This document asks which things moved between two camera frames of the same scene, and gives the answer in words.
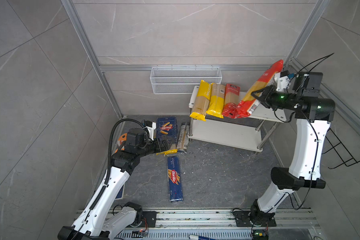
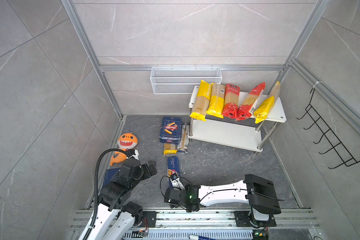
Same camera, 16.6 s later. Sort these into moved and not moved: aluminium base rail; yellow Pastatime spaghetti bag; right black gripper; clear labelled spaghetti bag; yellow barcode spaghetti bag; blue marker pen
Moved: right black gripper
Not moved: clear labelled spaghetti bag; yellow barcode spaghetti bag; blue marker pen; aluminium base rail; yellow Pastatime spaghetti bag
